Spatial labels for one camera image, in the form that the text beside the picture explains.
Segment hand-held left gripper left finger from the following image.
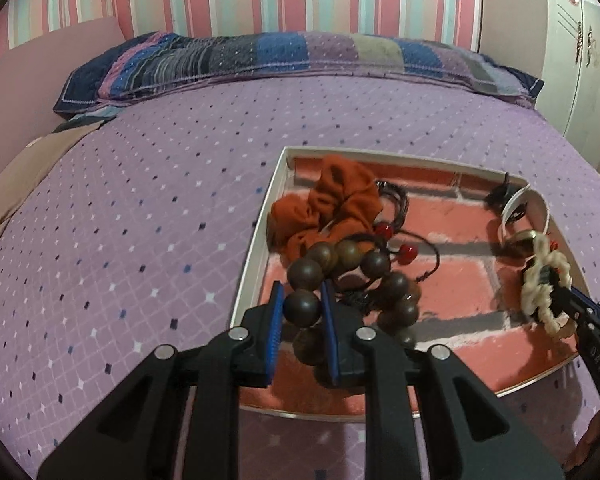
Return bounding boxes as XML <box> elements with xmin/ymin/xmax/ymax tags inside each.
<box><xmin>37</xmin><ymin>280</ymin><xmax>287</xmax><ymax>480</ymax></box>

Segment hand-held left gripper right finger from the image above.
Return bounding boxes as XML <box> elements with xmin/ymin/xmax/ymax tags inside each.
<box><xmin>321</xmin><ymin>280</ymin><xmax>566</xmax><ymax>480</ymax></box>

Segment brown wooden bead bracelet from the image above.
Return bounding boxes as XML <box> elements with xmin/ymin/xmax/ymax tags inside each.
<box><xmin>286</xmin><ymin>240</ymin><xmax>421</xmax><ymax>388</ymax></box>

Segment cream braided scrunchie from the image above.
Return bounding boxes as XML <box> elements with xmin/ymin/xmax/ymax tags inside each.
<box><xmin>520</xmin><ymin>234</ymin><xmax>578</xmax><ymax>341</ymax></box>

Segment black cord bracelet red beads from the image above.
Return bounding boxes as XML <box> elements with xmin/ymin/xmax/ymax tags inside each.
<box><xmin>325</xmin><ymin>222</ymin><xmax>441</xmax><ymax>306</ymax></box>

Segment brick-pattern cardboard tray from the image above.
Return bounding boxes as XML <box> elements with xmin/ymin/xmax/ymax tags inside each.
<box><xmin>228</xmin><ymin>146</ymin><xmax>593</xmax><ymax>421</ymax></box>

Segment orange fabric scrunchie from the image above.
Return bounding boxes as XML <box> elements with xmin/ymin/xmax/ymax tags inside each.
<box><xmin>269</xmin><ymin>156</ymin><xmax>385</xmax><ymax>261</ymax></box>

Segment person's right forearm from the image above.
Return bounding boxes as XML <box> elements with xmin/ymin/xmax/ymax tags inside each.
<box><xmin>565</xmin><ymin>407</ymin><xmax>600</xmax><ymax>473</ymax></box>

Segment white bangle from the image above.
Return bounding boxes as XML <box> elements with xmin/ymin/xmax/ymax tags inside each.
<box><xmin>497</xmin><ymin>185</ymin><xmax>552</xmax><ymax>248</ymax></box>

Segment black hair clip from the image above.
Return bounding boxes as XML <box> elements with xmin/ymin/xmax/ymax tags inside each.
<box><xmin>485</xmin><ymin>172</ymin><xmax>518</xmax><ymax>211</ymax></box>

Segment white wardrobe with flower stickers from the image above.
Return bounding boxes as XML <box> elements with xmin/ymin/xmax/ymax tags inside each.
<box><xmin>540</xmin><ymin>0</ymin><xmax>600</xmax><ymax>181</ymax></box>

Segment striped patchwork pillow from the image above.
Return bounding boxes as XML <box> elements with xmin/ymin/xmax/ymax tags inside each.
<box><xmin>54</xmin><ymin>31</ymin><xmax>546</xmax><ymax>121</ymax></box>

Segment blue patterned cloth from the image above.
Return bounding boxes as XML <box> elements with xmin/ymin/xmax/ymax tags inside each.
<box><xmin>52</xmin><ymin>105</ymin><xmax>118</xmax><ymax>133</ymax></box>

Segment pink padded headboard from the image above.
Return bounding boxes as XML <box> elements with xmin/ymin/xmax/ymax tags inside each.
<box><xmin>0</xmin><ymin>16</ymin><xmax>126</xmax><ymax>196</ymax></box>

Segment black cord hair tie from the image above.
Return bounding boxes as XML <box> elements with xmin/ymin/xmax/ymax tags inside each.
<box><xmin>375</xmin><ymin>180</ymin><xmax>411</xmax><ymax>226</ymax></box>

